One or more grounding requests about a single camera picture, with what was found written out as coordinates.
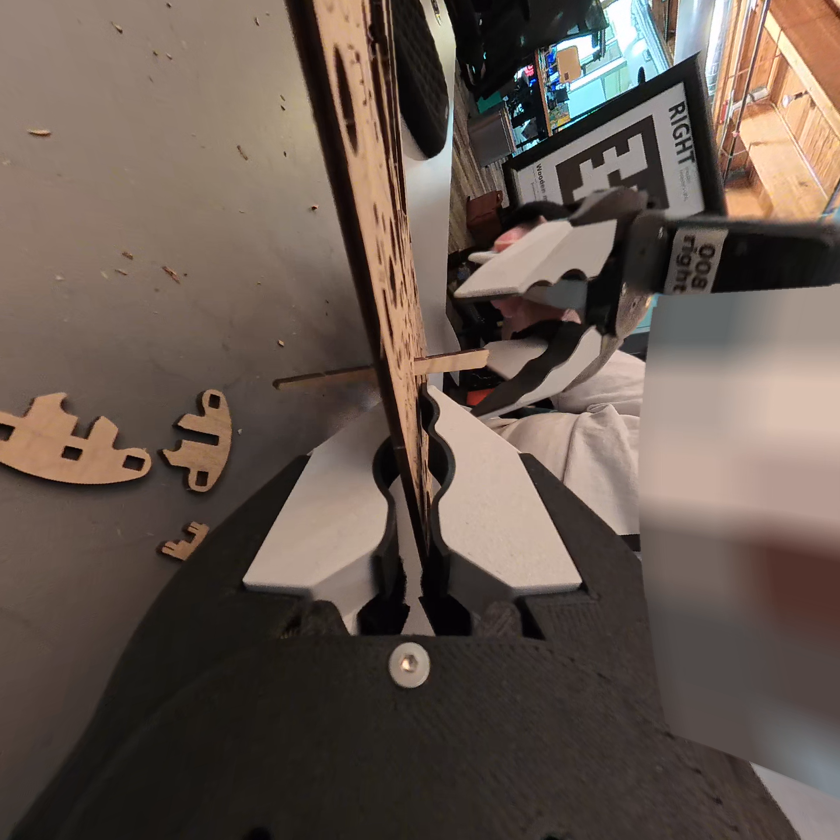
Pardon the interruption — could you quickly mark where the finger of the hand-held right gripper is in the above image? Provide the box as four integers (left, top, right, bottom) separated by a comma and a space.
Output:
472, 325, 608, 420
453, 220, 619, 306

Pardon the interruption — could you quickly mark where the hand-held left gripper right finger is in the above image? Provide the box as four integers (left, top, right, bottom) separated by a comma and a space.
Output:
419, 385, 585, 636

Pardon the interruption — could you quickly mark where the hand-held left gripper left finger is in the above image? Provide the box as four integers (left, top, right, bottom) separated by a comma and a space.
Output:
243, 407, 406, 636

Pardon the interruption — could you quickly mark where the thin wooden strip part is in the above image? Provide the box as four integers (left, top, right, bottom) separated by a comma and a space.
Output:
272, 350, 490, 395

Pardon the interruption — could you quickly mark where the laser-cut wooden parts sheet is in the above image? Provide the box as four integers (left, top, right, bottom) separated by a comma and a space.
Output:
285, 0, 435, 565

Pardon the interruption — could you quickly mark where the brown bag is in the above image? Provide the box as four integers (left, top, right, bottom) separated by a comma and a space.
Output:
467, 190, 508, 240

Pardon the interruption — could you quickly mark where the person's white shirt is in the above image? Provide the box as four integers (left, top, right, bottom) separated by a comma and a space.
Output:
482, 354, 647, 546

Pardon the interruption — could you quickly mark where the black framed marker sign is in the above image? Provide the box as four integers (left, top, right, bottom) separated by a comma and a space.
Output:
502, 54, 728, 221

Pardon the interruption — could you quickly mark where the wooden shelf unit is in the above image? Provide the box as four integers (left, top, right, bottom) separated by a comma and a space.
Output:
712, 0, 840, 221

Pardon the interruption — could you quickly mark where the white chair with black pad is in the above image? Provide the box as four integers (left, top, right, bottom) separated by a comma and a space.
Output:
392, 0, 463, 358

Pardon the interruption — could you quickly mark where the grey trash bin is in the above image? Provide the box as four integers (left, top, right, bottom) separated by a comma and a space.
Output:
469, 108, 519, 166

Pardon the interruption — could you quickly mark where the medium curved wooden part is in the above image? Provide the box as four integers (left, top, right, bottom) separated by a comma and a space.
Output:
161, 389, 234, 493

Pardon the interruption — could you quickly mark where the small notched wooden part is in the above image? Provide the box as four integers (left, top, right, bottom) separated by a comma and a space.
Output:
157, 521, 211, 562

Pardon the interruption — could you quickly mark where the large curved wooden part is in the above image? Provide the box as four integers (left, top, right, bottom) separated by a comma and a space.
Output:
0, 392, 153, 487

